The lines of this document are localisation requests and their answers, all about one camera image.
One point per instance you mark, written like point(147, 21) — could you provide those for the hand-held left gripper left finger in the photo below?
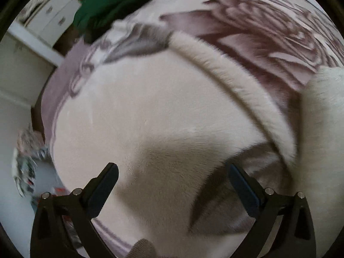
point(103, 186)

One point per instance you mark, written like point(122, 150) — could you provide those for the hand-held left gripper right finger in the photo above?
point(246, 190)

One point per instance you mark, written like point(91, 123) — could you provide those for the floral plush blanket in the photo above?
point(150, 118)

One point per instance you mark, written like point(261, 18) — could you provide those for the white drawer unit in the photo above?
point(51, 16)

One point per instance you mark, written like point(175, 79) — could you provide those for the green pants with white stripes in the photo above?
point(113, 2)

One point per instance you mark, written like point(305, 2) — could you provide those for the white wardrobe frame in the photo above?
point(24, 67)

